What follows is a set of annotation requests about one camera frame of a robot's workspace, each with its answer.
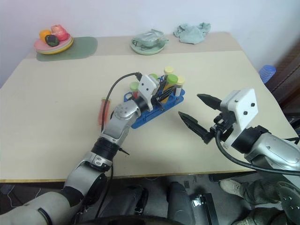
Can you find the green-capped red test tube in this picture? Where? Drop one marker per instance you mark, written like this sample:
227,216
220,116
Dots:
134,86

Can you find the black perforated disc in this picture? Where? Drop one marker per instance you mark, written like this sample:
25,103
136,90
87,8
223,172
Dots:
289,199

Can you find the blue stacked plastic cups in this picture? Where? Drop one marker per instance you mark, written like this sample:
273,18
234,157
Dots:
267,72

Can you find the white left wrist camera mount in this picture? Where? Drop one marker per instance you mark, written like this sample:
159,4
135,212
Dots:
146,89

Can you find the camouflage trouser leg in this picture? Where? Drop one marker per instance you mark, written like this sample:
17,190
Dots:
260,192

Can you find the orange toy fruit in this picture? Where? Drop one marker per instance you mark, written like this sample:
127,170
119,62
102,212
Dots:
44,34

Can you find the black box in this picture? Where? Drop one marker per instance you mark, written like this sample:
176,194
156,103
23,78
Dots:
202,206

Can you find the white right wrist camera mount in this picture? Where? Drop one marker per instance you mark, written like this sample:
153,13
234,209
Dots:
246,103

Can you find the dark wooden cabinet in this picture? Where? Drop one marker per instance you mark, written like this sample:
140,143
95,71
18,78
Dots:
290,77

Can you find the pink plate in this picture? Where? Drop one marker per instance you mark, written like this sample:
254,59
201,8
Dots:
39,45

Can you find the blue test tube rack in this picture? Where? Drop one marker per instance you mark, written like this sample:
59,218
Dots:
145,117

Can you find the green-capped yellow test tube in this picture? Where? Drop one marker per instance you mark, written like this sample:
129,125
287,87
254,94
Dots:
172,79

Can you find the green crumpled cloth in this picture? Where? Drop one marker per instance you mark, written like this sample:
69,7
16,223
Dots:
189,34

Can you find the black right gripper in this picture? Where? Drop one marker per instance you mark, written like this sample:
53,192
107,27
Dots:
221,127

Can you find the yellow-capped test tube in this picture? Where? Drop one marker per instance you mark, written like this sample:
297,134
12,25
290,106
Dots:
168,69

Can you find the dark toy avocado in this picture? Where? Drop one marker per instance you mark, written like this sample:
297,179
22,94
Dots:
51,40

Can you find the pale-yellow-capped clear test tube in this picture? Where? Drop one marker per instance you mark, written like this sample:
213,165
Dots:
180,80

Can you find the green placemat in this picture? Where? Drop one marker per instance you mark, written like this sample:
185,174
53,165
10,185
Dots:
82,48

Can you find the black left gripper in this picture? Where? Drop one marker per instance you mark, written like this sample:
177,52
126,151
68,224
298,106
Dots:
157,97

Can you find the clear plastic bag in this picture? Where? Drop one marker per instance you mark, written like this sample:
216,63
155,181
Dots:
146,37

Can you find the grey rounded shape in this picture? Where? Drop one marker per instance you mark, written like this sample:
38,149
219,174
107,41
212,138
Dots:
127,201
180,204

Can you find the red toy apple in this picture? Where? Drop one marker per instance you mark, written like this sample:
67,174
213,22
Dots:
59,31

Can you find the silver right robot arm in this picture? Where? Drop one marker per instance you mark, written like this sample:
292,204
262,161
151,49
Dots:
274,150

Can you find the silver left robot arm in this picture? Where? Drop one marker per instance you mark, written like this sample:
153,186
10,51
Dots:
117,126

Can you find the pale green plate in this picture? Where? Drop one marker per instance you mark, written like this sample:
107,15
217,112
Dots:
146,51

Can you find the white shoe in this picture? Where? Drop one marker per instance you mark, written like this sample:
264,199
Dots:
230,186

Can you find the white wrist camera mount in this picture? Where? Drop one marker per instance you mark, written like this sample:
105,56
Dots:
246,103
146,89

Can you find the yellow plate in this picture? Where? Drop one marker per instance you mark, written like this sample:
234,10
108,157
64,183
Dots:
63,48

